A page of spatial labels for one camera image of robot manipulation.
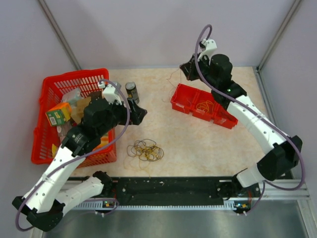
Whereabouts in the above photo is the green orange carton box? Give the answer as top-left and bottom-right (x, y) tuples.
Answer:
(46, 102), (72, 126)

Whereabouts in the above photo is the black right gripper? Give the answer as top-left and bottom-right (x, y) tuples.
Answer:
(180, 53), (217, 90)

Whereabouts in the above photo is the white slotted cable duct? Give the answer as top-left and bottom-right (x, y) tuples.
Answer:
(71, 199), (251, 211)

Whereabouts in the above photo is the brown cardboard box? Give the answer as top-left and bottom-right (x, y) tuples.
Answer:
(71, 97), (91, 124)

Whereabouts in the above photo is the black drink can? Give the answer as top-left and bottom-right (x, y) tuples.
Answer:
(125, 82), (140, 104)

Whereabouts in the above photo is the red three-compartment bin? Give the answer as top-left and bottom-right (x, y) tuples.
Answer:
(170, 83), (238, 129)

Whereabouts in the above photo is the tangled wire bundle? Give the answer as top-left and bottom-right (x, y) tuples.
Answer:
(123, 138), (166, 178)

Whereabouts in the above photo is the yellow wire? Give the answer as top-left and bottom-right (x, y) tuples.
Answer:
(195, 99), (215, 116)

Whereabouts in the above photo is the pink wire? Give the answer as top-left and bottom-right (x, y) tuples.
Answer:
(161, 68), (193, 106)

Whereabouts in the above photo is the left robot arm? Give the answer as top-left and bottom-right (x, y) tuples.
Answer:
(12, 98), (147, 232)

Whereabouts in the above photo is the red plastic shopping basket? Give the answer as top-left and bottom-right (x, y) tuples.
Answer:
(31, 68), (109, 165)

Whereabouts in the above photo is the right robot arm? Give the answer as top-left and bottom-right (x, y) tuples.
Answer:
(179, 54), (303, 196)

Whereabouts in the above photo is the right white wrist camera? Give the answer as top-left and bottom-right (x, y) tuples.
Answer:
(198, 39), (217, 61)

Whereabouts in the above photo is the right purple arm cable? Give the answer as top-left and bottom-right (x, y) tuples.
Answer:
(194, 24), (305, 191)

